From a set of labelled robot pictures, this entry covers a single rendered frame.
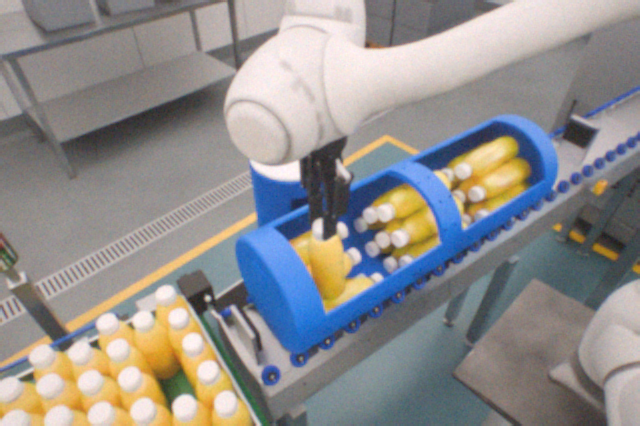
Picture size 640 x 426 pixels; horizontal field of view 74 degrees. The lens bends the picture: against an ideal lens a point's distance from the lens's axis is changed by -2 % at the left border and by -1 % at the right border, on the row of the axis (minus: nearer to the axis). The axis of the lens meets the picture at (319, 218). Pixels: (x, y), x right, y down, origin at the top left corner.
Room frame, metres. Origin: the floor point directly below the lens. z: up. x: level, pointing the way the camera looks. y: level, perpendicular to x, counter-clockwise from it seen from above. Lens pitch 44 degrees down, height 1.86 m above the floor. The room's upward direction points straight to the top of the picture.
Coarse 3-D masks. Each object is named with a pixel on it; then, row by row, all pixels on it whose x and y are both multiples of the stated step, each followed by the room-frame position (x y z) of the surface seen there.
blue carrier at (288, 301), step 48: (480, 144) 1.15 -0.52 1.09; (528, 144) 1.03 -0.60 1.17; (384, 192) 0.93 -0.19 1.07; (432, 192) 0.75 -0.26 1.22; (528, 192) 0.87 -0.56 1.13; (240, 240) 0.62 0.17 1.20; (288, 240) 0.74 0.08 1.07; (288, 288) 0.49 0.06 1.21; (384, 288) 0.57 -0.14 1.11; (288, 336) 0.48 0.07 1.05
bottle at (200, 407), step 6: (198, 402) 0.33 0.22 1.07; (198, 408) 0.32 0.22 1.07; (204, 408) 0.32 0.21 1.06; (174, 414) 0.31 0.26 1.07; (198, 414) 0.31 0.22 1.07; (204, 414) 0.31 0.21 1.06; (210, 414) 0.32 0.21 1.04; (174, 420) 0.30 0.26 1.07; (180, 420) 0.29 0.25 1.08; (186, 420) 0.29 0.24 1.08; (192, 420) 0.30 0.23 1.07; (198, 420) 0.30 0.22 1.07; (204, 420) 0.30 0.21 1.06; (210, 420) 0.31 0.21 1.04
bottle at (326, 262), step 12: (312, 240) 0.57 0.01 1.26; (336, 240) 0.57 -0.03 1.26; (312, 252) 0.56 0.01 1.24; (324, 252) 0.55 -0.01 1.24; (336, 252) 0.55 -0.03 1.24; (312, 264) 0.56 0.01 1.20; (324, 264) 0.54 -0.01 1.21; (336, 264) 0.55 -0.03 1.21; (312, 276) 0.56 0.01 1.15; (324, 276) 0.55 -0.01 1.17; (336, 276) 0.55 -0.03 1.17; (324, 288) 0.55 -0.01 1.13; (336, 288) 0.55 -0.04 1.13
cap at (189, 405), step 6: (186, 396) 0.33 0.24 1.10; (180, 402) 0.32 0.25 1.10; (186, 402) 0.32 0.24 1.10; (192, 402) 0.32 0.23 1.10; (174, 408) 0.31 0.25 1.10; (180, 408) 0.31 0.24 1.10; (186, 408) 0.31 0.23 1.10; (192, 408) 0.31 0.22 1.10; (180, 414) 0.30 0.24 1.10; (186, 414) 0.30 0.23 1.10; (192, 414) 0.30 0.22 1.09
